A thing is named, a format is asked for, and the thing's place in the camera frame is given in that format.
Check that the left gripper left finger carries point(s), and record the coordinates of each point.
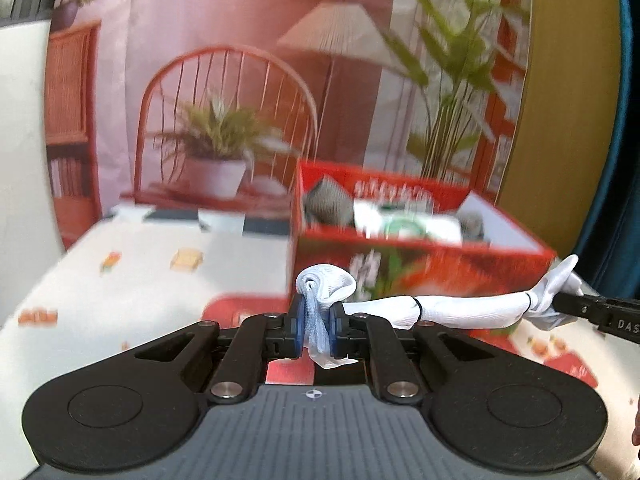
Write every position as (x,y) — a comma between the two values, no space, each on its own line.
(248,350)

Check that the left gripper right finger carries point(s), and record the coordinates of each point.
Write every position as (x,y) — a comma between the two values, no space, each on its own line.
(392,376)

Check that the white satin sleeve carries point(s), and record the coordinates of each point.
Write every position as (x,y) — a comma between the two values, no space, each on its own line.
(323,285)

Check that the bag with green cable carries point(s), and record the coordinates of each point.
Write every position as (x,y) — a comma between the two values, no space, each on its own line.
(383,221)

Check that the grey knitted cloth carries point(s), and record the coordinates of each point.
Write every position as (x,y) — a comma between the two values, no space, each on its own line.
(328,203)

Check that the printed room backdrop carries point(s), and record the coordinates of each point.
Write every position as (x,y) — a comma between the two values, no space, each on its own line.
(213,103)

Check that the person's hand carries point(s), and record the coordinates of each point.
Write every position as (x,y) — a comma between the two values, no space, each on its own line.
(635,436)

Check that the blue curtain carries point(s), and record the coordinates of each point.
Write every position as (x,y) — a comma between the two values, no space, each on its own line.
(608,244)

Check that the red strawberry cardboard box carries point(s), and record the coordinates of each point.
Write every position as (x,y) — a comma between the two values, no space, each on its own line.
(505,259)

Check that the cartoon bear table mat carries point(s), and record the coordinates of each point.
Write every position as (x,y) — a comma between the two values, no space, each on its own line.
(131,279)

